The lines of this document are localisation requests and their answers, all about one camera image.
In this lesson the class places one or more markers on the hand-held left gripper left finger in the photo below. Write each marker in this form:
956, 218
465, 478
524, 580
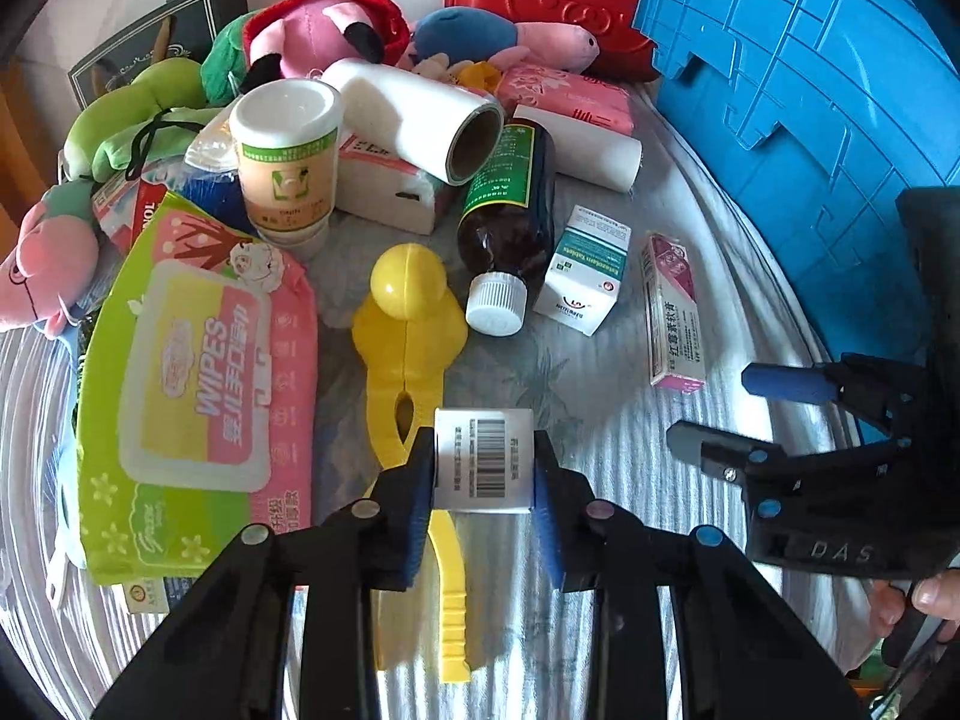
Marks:
420, 510

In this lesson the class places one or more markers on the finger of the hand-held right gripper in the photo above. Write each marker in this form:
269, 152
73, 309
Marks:
784, 382
720, 450

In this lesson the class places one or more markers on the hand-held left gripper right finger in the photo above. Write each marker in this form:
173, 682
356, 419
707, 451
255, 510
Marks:
546, 517

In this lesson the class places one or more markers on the small white barcode box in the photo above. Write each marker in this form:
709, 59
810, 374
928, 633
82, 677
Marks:
484, 457

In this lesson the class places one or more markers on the blue plastic crate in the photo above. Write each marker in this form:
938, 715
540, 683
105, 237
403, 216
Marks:
787, 90

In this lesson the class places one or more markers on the striped cloth covered desktop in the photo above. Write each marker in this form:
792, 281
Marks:
600, 405

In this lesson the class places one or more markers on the person's right hand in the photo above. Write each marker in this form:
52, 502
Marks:
934, 594

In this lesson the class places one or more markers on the pink white ointment box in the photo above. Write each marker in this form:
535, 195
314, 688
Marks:
671, 307

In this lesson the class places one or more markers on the yellow plastic toy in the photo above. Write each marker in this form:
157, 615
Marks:
409, 315

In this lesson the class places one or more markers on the white teal medicine box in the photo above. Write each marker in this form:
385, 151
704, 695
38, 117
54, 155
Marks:
581, 270

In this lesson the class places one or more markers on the green pink wet wipes pack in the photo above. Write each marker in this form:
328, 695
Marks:
195, 390

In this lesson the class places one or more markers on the brown medicine bottle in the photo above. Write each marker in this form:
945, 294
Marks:
510, 225

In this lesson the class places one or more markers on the white paper roll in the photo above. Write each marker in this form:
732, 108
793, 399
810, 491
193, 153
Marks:
577, 146

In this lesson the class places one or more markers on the white lidded paper cup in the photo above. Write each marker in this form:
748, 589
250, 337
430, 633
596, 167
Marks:
285, 172

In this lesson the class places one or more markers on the pink tissue pack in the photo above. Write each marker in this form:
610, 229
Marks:
562, 94

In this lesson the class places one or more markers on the blue packet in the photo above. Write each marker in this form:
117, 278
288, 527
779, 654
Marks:
217, 199

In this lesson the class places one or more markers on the red white packet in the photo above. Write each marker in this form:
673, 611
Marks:
131, 214

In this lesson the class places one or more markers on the small yellow bear plush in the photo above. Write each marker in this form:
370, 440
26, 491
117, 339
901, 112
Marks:
480, 75

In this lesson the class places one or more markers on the pig plush with teal body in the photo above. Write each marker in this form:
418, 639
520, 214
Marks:
41, 262

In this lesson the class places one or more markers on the pink pig plush blue shirt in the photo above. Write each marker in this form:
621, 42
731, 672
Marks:
465, 34

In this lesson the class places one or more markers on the dark green plush toy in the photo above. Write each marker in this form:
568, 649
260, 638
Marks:
225, 60

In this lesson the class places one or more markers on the light green frog plush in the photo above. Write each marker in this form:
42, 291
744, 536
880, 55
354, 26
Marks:
135, 105

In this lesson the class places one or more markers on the pink pig plush red dress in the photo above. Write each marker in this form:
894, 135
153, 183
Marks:
315, 22

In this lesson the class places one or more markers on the wooden furniture panel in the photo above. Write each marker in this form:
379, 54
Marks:
15, 165

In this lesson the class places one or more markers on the dark framed book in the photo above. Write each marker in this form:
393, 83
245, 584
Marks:
150, 22

